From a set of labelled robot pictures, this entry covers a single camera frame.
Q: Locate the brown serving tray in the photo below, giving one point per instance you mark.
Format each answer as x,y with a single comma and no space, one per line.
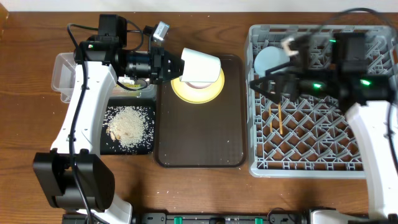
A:
209,135

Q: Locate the grey dishwasher rack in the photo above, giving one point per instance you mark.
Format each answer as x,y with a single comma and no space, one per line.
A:
317,141

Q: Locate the light blue bowl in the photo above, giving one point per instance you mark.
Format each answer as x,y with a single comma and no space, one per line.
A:
269,57

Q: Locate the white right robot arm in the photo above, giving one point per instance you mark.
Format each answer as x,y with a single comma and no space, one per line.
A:
369,103

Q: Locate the yellow snack wrapper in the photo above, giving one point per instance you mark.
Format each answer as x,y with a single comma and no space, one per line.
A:
127,83

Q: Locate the clear plastic bin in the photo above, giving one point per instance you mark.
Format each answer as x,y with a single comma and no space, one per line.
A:
63,81

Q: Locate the black tray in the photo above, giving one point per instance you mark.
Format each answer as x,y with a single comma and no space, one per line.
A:
149,146

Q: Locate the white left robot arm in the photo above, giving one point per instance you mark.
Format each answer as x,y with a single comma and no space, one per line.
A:
72,175

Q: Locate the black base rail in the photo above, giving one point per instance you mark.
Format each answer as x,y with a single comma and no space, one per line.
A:
276,216

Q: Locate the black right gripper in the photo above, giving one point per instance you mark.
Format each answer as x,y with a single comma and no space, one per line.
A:
289,78

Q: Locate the yellow plate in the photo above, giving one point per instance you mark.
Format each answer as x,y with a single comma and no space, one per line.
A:
198,96

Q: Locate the white paper cup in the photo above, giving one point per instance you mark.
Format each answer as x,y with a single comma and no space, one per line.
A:
199,67

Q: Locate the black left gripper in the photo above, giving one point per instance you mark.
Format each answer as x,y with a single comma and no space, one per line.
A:
157,65

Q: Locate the wooden chopstick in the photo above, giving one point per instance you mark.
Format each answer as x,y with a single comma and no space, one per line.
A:
280,119
271,119

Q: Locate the pile of rice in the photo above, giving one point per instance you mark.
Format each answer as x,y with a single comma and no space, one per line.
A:
129,126

